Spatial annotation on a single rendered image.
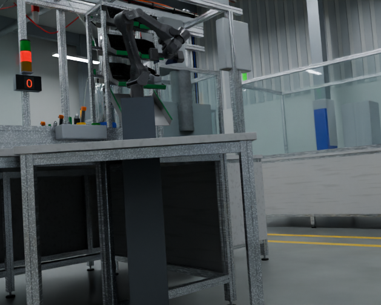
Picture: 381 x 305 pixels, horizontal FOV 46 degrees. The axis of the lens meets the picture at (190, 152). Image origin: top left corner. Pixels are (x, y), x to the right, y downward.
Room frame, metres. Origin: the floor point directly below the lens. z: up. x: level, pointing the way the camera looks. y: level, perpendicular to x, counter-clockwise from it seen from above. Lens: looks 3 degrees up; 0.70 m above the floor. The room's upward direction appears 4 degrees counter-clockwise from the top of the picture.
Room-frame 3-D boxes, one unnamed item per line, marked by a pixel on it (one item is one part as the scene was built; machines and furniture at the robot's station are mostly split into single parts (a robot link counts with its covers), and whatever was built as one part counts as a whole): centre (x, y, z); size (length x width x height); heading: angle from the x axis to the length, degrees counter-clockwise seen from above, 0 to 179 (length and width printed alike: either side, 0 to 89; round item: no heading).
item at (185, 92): (3.47, 0.13, 1.50); 0.38 x 0.21 x 0.88; 40
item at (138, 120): (1.96, 0.21, 0.96); 0.14 x 0.14 x 0.20; 4
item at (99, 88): (3.15, 0.58, 1.32); 0.14 x 0.14 x 0.38
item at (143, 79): (1.97, 0.21, 1.15); 0.09 x 0.07 x 0.06; 44
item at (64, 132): (1.93, 0.46, 0.93); 0.21 x 0.07 x 0.06; 130
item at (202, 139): (2.01, 0.22, 0.84); 0.90 x 0.70 x 0.03; 94
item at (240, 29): (3.69, -0.42, 1.43); 0.30 x 0.09 x 1.13; 130
